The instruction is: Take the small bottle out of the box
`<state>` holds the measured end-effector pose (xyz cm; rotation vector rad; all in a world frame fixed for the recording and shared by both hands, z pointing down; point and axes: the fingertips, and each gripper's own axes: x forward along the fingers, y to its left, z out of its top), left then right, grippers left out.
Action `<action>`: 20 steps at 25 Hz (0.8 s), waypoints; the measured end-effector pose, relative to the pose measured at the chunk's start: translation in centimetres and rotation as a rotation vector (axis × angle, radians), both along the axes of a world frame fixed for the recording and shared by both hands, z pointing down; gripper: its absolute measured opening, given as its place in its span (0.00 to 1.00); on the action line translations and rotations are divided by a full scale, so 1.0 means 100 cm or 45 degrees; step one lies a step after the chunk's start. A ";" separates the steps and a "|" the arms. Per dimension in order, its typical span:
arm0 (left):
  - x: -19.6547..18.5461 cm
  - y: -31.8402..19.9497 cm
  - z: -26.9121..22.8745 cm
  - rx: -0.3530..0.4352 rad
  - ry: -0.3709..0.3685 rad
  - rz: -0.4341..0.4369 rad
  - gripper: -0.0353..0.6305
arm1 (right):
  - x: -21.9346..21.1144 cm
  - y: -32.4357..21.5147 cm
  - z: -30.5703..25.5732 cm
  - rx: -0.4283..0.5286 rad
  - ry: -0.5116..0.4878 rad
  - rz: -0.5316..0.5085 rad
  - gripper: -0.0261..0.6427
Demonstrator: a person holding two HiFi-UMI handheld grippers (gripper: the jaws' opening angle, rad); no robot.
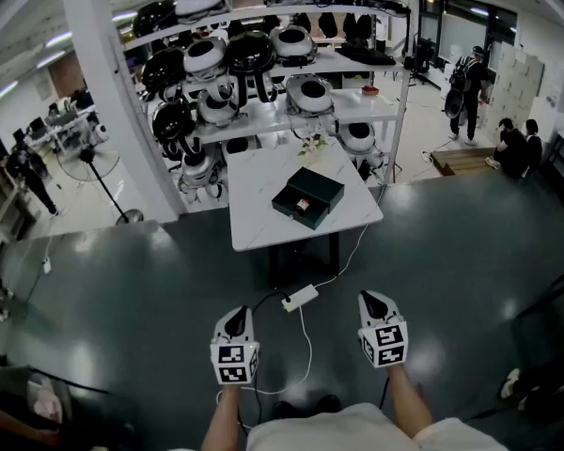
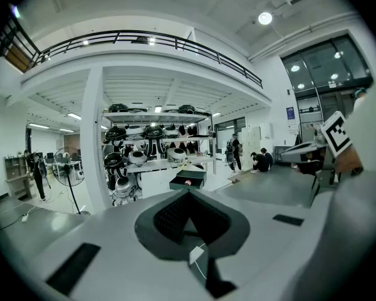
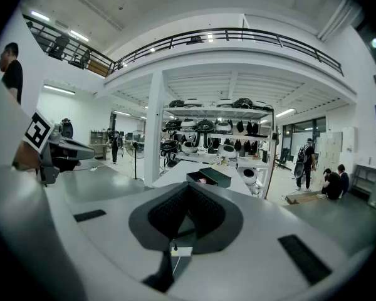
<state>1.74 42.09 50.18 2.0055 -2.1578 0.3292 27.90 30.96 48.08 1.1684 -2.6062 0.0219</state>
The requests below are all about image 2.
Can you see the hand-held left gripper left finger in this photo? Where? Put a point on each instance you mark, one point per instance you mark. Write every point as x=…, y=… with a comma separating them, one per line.
x=150, y=227

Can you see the person's right forearm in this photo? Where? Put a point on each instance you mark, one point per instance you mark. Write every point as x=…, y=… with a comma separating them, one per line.
x=347, y=161

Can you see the white power strip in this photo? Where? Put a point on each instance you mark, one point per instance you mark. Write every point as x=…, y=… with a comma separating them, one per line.
x=24, y=218

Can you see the dark green box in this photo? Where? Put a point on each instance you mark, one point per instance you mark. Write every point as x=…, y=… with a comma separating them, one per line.
x=188, y=176

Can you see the black chair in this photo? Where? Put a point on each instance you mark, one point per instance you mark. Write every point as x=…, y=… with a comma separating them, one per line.
x=319, y=174

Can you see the black mezzanine railing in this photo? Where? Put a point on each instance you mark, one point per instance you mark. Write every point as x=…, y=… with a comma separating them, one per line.
x=175, y=42

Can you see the wooden bookshelf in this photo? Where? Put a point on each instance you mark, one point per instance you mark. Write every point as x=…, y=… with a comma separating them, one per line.
x=14, y=174

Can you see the blue wall poster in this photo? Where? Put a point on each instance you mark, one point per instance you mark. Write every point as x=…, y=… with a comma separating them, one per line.
x=290, y=113

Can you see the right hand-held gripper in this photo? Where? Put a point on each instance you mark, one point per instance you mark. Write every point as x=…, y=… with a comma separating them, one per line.
x=336, y=135

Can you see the round ceiling lamp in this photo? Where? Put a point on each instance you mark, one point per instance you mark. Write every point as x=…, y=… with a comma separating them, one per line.
x=265, y=17

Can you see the dark glass window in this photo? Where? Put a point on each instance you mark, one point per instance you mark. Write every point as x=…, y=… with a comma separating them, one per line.
x=319, y=64

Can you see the group of black pod backpacks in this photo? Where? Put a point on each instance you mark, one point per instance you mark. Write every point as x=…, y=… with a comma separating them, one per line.
x=153, y=132

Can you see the white metal shelf rack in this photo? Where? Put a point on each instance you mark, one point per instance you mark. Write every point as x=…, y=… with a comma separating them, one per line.
x=156, y=117

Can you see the person's white shirt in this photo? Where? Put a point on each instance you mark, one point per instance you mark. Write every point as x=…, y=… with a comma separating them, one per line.
x=373, y=136

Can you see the row of black bags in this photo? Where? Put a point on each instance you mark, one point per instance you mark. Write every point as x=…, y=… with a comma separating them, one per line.
x=191, y=130

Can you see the white lockers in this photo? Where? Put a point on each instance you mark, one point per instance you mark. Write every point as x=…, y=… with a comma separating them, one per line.
x=257, y=136

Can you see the black standing fan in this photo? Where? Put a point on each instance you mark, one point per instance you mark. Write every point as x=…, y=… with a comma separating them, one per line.
x=67, y=165

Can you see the small red-capped bottle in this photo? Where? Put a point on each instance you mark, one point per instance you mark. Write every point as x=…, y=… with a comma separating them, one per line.
x=188, y=183

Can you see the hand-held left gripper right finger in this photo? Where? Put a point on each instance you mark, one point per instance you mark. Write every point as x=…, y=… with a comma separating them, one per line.
x=232, y=230

